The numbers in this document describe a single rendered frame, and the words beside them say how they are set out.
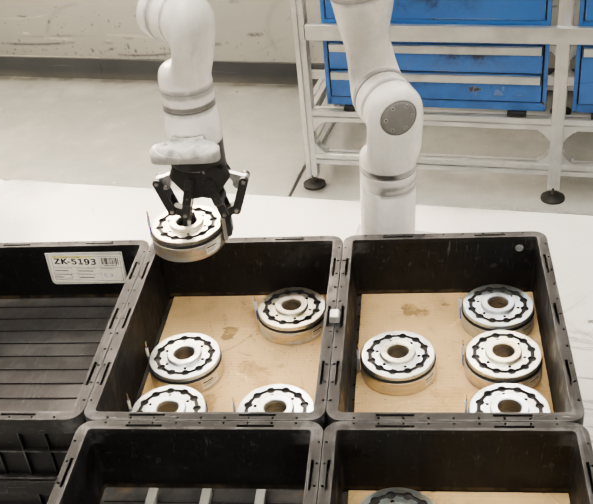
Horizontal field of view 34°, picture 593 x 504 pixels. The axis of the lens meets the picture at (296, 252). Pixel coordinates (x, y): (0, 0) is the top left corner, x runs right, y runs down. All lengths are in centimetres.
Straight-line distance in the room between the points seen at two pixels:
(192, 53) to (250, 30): 303
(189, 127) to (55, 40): 342
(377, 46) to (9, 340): 72
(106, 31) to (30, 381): 318
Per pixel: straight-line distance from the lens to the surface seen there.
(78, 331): 153
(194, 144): 124
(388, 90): 146
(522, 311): 142
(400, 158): 152
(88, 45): 458
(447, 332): 142
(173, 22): 119
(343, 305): 132
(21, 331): 156
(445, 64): 317
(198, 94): 124
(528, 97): 319
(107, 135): 405
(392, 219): 158
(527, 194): 337
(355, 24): 142
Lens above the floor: 172
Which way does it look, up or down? 34 degrees down
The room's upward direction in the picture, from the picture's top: 6 degrees counter-clockwise
